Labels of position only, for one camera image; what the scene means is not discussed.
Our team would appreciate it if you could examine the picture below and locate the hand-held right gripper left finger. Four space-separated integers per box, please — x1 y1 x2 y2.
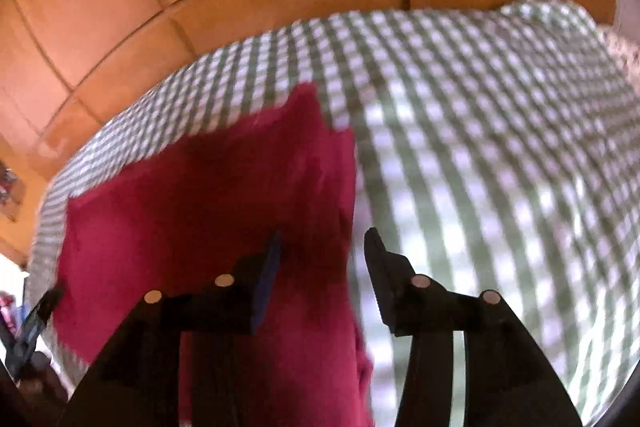
59 230 284 427

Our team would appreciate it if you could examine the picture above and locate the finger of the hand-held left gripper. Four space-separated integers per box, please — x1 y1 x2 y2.
0 284 66 383

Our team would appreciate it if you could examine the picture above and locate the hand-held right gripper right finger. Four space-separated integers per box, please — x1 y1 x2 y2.
363 227 584 427

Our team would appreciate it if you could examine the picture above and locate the red garment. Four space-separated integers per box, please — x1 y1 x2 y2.
52 83 376 427

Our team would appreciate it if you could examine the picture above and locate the colourful hanging ornament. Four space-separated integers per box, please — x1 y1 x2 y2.
0 159 23 223

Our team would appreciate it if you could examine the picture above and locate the green checked bed sheet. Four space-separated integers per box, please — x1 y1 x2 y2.
25 0 640 423

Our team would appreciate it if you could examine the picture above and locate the pink floral cloth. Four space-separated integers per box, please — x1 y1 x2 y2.
597 24 640 92

